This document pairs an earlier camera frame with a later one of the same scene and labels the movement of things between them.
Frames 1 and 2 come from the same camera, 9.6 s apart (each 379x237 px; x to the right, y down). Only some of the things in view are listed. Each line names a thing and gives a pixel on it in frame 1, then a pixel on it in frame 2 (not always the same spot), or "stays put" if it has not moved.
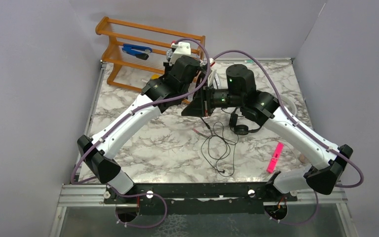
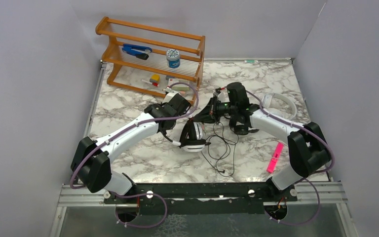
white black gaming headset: [212, 75] -> [191, 139]
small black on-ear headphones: [240, 129] stays put
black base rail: [200, 197] stays put
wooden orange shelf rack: [135, 52] stays put
